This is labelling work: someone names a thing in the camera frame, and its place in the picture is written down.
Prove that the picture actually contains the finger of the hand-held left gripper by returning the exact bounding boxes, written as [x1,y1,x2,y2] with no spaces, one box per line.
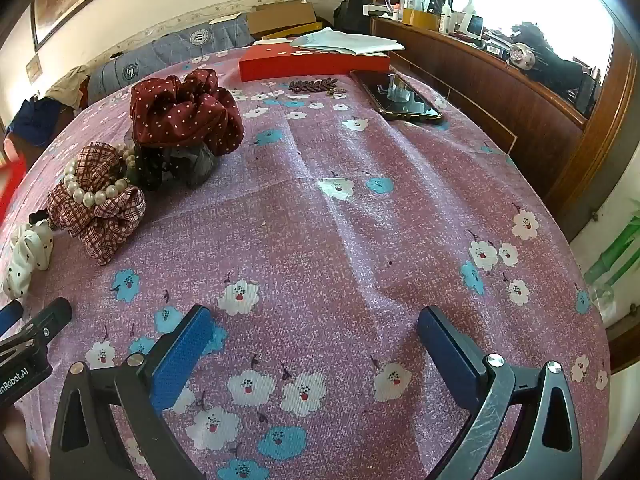
[0,300,24,336]
[0,296,73,358]

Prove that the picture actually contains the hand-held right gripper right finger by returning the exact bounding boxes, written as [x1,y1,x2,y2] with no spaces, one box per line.
[417,305,583,480]

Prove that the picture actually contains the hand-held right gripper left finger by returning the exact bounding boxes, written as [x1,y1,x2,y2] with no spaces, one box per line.
[49,304,216,480]

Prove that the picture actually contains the white cherry print scrunchie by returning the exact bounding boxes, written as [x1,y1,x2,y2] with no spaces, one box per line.
[2,222,55,298]

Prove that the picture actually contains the red plaid scrunchie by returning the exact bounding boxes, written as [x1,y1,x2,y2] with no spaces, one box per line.
[46,142,147,266]

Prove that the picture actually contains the pearl bracelet with green bead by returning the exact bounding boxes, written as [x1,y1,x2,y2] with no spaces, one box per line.
[62,145,137,208]

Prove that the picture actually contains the person's left forearm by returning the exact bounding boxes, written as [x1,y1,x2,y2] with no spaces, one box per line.
[0,405,35,480]

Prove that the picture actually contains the purple floral bedsheet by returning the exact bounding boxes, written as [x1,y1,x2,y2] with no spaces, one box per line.
[0,45,613,480]

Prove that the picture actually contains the pink armchair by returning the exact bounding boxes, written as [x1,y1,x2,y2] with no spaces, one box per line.
[1,137,26,163]

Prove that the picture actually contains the black polka dot scrunchie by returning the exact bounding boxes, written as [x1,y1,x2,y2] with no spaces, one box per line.
[132,145,173,192]

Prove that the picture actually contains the grey scrunchie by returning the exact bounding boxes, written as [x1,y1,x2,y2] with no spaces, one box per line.
[167,142,219,190]

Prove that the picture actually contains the green bamboo print panel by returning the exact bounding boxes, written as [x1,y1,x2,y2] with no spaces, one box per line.
[582,225,640,307]

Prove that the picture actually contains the dark blue cloth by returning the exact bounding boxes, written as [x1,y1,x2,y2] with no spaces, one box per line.
[9,96,66,147]

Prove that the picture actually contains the beige cloth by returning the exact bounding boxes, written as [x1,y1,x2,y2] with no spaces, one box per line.
[46,66,92,110]

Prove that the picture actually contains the red polka dot scrunchie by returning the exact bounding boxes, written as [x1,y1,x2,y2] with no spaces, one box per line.
[130,69,246,157]

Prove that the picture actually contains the black smartphone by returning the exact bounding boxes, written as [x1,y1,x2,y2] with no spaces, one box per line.
[350,70,444,123]

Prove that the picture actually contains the wooden headboard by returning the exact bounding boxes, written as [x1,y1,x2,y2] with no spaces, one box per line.
[370,16,588,206]

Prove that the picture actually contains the blue checked quilt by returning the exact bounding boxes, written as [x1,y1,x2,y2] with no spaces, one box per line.
[87,12,253,103]

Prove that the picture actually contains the brown leaf hair clip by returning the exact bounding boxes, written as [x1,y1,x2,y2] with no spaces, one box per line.
[289,79,348,97]

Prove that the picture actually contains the round pink jar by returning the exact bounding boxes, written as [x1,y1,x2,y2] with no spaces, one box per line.
[507,44,537,69]

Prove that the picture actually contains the red box lid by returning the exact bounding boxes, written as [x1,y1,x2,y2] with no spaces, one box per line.
[238,44,391,82]

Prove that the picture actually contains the white papers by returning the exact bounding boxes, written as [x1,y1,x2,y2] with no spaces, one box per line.
[290,27,406,56]

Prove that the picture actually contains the flat yellow box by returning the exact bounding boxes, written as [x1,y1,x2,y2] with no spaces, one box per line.
[261,24,325,42]

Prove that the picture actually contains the small yellow box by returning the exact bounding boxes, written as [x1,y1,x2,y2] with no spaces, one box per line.
[402,8,443,31]

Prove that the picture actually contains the brown cardboard box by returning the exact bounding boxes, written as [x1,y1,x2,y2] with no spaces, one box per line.
[247,1,321,41]

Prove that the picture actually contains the black bag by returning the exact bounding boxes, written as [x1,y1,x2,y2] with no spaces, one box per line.
[334,0,373,36]

